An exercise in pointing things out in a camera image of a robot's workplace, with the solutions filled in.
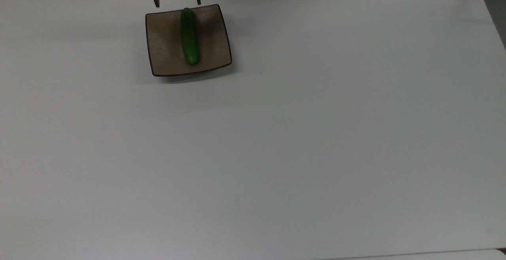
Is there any green cucumber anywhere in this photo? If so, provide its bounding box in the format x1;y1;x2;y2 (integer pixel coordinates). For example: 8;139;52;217
180;8;200;66

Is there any square brown ceramic plate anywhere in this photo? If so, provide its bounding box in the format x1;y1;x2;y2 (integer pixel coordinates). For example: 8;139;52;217
145;4;232;77

